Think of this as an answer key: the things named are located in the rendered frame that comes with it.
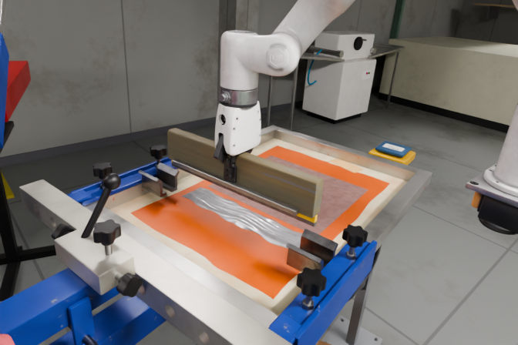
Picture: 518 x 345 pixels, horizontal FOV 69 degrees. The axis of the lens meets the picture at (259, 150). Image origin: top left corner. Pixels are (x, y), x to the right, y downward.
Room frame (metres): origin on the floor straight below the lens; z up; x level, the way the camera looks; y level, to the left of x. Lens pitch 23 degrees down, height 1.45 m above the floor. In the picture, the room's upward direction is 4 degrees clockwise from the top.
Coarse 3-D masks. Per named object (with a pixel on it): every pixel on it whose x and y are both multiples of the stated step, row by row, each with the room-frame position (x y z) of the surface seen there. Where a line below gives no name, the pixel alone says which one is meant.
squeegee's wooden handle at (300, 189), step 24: (168, 144) 0.84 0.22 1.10; (192, 144) 0.79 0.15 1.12; (216, 168) 0.74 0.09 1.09; (240, 168) 0.70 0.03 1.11; (264, 168) 0.67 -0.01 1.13; (288, 168) 0.66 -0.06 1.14; (264, 192) 0.67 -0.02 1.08; (288, 192) 0.63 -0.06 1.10; (312, 192) 0.61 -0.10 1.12; (312, 216) 0.60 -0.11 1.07
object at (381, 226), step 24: (312, 144) 1.22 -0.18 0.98; (336, 144) 1.20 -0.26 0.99; (384, 168) 1.07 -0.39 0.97; (408, 168) 1.04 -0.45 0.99; (120, 192) 0.79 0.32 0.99; (144, 192) 0.84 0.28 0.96; (408, 192) 0.89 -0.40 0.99; (384, 216) 0.75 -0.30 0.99; (144, 240) 0.60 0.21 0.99; (384, 240) 0.71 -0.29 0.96; (192, 264) 0.55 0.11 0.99; (216, 288) 0.49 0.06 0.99; (264, 312) 0.45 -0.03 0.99
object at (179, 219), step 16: (272, 160) 1.11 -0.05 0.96; (288, 160) 1.12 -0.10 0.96; (304, 160) 1.13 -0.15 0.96; (320, 160) 1.14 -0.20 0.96; (224, 192) 0.88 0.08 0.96; (144, 208) 0.77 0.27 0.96; (160, 208) 0.78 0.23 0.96; (176, 208) 0.78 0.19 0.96; (192, 208) 0.79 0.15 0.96; (256, 208) 0.81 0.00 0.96; (160, 224) 0.71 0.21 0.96; (176, 224) 0.72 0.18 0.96; (192, 224) 0.72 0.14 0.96; (208, 224) 0.73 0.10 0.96; (224, 224) 0.73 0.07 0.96; (176, 240) 0.66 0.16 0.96; (192, 240) 0.66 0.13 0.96
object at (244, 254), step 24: (336, 168) 1.08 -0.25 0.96; (336, 192) 0.92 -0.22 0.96; (360, 192) 0.93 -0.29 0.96; (264, 216) 0.77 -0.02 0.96; (288, 216) 0.78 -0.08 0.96; (336, 216) 0.80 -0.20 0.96; (216, 240) 0.67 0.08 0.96; (240, 240) 0.67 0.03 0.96; (264, 240) 0.68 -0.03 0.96; (216, 264) 0.59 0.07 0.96; (240, 264) 0.60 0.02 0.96; (264, 264) 0.60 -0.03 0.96; (264, 288) 0.54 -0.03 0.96
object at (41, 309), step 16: (64, 272) 0.45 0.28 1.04; (32, 288) 0.41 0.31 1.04; (48, 288) 0.41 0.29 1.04; (64, 288) 0.42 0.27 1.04; (80, 288) 0.42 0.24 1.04; (0, 304) 0.38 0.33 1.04; (16, 304) 0.38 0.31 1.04; (32, 304) 0.38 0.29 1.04; (48, 304) 0.38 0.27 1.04; (64, 304) 0.39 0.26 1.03; (96, 304) 0.43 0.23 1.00; (0, 320) 0.35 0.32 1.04; (16, 320) 0.35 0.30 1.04; (32, 320) 0.36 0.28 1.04; (48, 320) 0.37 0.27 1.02; (64, 320) 0.39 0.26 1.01; (16, 336) 0.34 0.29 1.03; (32, 336) 0.36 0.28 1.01; (48, 336) 0.37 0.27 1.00
